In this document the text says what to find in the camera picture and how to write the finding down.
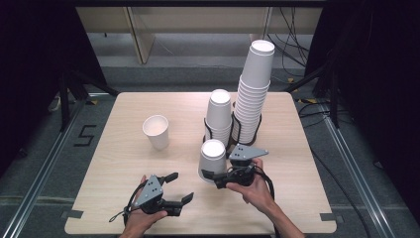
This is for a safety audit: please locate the right hand-held gripper cable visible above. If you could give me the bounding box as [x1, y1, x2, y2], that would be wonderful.
[253, 164, 276, 203]

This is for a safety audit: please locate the beige wooden shelf unit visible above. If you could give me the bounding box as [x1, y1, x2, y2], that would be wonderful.
[75, 6, 324, 65]

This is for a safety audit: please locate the black floor cable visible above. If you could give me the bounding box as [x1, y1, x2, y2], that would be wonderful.
[297, 100, 371, 238]

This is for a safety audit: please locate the bundle of black hanging cables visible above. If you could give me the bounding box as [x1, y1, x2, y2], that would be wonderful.
[266, 6, 312, 84]

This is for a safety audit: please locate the single white paper cup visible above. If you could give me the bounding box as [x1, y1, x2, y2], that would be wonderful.
[197, 138, 229, 185]
[142, 114, 170, 152]

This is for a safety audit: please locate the grey tape strip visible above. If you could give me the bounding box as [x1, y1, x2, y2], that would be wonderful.
[319, 212, 345, 223]
[60, 209, 84, 220]

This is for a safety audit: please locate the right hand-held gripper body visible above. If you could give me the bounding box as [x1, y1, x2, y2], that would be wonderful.
[213, 143, 269, 190]

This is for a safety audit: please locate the black metal stand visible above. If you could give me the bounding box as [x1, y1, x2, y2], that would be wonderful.
[282, 60, 342, 130]
[57, 64, 121, 133]

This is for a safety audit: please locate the person's left hand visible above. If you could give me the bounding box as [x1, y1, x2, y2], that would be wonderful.
[122, 175, 168, 234]

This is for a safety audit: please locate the left hand-held gripper cable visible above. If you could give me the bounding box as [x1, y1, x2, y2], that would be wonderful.
[108, 180, 147, 226]

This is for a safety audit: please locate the person's right hand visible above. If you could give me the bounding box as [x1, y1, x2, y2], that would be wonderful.
[225, 157, 277, 216]

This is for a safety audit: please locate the metal floor rail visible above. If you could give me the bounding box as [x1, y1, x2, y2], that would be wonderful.
[1, 97, 87, 238]
[319, 104, 402, 238]

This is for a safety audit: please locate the black wire cup holder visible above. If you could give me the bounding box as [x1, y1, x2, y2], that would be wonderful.
[230, 110, 263, 148]
[201, 116, 234, 154]

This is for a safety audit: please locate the dark curtain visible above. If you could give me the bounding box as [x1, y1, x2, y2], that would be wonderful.
[0, 0, 108, 177]
[303, 0, 420, 229]

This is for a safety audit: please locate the tall stack of white cups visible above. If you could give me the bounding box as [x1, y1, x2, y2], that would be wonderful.
[231, 39, 276, 145]

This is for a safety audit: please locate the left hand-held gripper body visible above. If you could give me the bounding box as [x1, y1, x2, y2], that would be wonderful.
[134, 174, 183, 218]

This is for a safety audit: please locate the short stack of white cups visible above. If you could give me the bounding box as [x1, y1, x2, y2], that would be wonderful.
[204, 88, 234, 149]

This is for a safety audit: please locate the hand-held gripper cable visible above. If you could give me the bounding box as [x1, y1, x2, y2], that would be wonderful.
[108, 180, 147, 226]
[253, 164, 276, 203]

